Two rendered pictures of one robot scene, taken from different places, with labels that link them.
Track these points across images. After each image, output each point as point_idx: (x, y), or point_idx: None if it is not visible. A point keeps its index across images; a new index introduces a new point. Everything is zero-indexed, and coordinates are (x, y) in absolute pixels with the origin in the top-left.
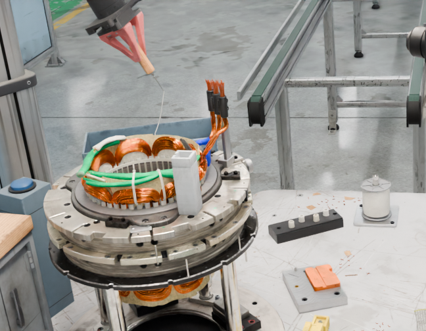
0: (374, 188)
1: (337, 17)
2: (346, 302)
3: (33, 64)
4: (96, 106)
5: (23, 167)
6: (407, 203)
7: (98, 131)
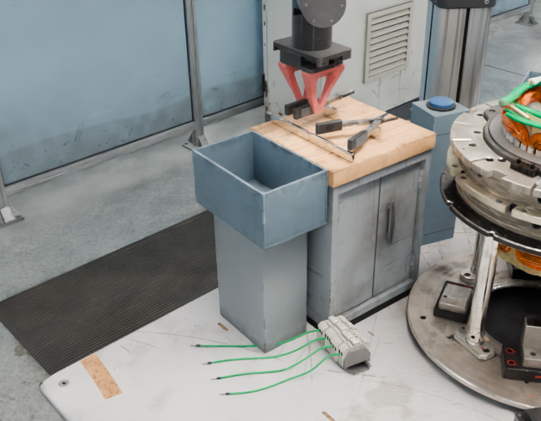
0: None
1: None
2: None
3: (504, 16)
4: None
5: (452, 89)
6: None
7: None
